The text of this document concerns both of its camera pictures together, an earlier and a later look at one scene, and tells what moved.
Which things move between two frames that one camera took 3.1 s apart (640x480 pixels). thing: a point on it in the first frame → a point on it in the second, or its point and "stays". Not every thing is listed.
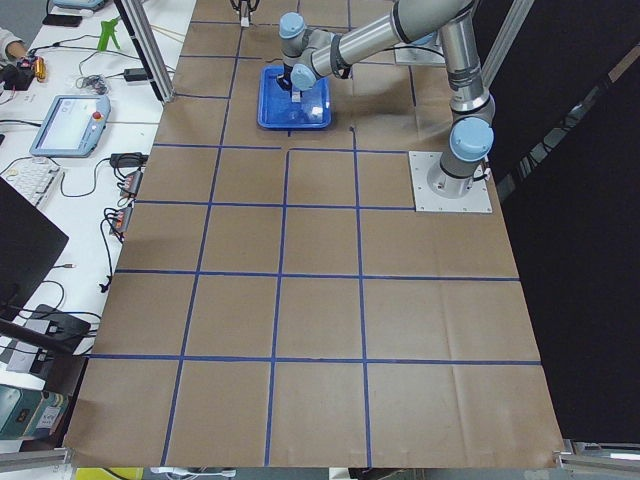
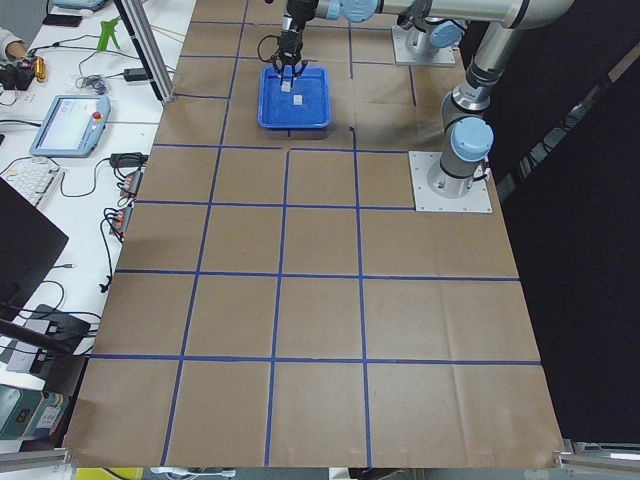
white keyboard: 34,178 stays
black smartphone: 63,20 stays
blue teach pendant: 73,125 stays
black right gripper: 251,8 → 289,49
